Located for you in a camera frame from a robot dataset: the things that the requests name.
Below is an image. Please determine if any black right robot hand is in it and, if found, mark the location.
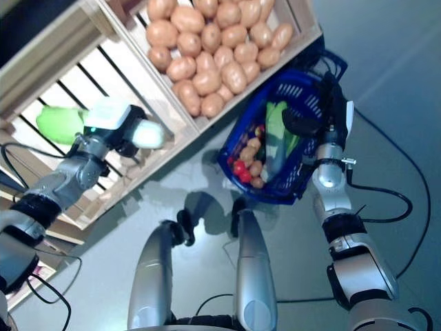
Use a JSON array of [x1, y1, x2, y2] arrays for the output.
[[281, 74, 347, 146]]

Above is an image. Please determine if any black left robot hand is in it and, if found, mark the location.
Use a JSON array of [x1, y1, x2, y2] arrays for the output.
[[115, 106, 145, 159]]

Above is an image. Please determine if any blue plastic shopping basket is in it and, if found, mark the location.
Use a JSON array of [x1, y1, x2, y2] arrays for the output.
[[216, 51, 349, 207]]

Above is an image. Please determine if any wooden potato crate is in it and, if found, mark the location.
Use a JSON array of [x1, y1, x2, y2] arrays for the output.
[[96, 0, 324, 135]]

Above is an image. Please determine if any wooden display shelf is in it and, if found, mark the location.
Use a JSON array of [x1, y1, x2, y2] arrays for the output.
[[0, 0, 325, 311]]

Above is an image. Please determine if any wooden cabbage crate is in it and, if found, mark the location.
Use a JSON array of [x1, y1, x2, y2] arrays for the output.
[[0, 0, 201, 230]]

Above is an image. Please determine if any grey robot torso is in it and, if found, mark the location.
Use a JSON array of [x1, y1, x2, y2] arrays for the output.
[[161, 313, 242, 331]]

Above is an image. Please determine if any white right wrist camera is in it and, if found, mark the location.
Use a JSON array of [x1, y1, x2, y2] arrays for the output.
[[344, 99, 356, 141]]

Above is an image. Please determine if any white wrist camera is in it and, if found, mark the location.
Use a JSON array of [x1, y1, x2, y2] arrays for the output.
[[83, 99, 134, 134], [344, 99, 356, 141]]

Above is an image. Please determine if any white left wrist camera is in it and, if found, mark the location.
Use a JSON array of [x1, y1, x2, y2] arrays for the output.
[[83, 99, 134, 134]]

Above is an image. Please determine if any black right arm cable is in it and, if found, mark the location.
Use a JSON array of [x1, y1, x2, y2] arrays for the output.
[[340, 157, 414, 222]]

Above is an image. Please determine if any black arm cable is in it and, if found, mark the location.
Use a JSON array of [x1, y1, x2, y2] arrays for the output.
[[340, 157, 414, 222], [0, 141, 83, 331]]

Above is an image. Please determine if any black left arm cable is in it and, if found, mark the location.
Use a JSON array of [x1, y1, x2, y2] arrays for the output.
[[0, 141, 83, 331]]

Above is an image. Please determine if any black floor cable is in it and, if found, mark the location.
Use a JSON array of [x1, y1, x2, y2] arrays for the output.
[[275, 109, 432, 304]]

